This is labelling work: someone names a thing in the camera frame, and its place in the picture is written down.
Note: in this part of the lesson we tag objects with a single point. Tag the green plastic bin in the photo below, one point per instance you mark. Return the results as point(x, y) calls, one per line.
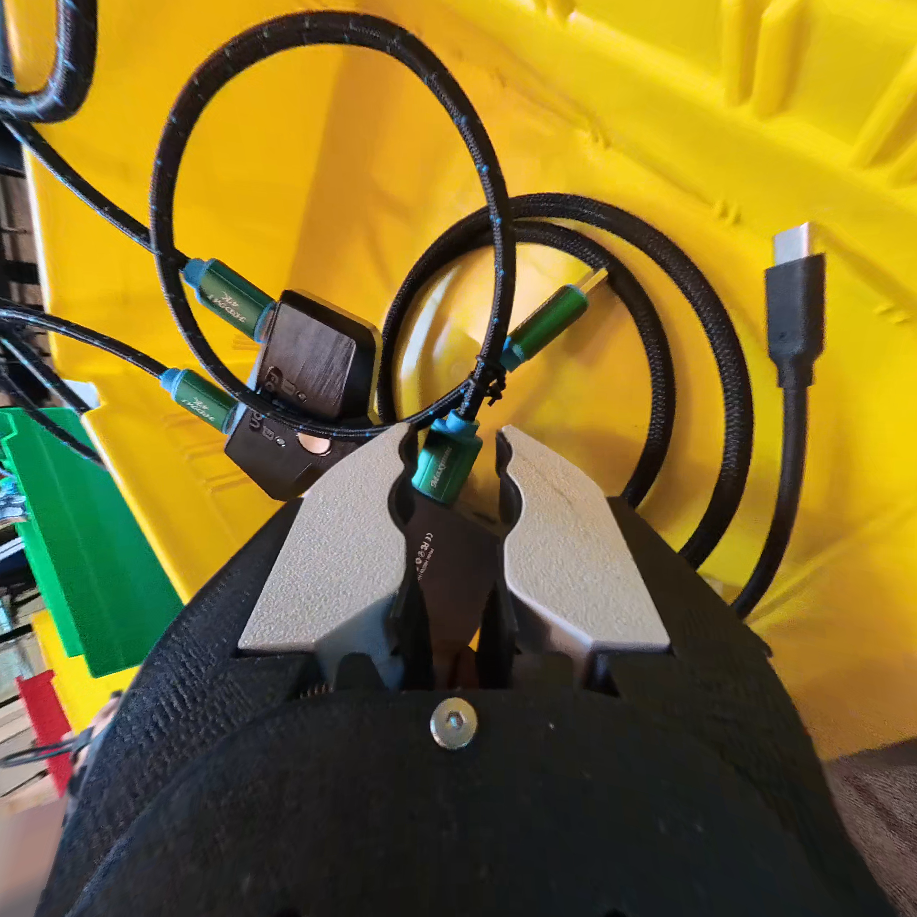
point(86, 559)

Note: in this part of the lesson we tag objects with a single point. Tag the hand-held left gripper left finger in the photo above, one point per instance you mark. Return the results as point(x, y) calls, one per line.
point(329, 573)

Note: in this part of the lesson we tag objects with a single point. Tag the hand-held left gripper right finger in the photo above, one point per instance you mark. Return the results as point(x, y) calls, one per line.
point(580, 573)

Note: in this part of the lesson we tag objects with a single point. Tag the black square HDMI adapter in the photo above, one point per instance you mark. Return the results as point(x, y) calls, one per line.
point(451, 573)

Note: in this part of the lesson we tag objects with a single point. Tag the red plastic bin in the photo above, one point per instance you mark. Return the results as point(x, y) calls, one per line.
point(46, 723)

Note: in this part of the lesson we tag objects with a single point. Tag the black HDMI switch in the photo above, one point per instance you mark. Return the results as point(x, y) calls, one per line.
point(308, 358)

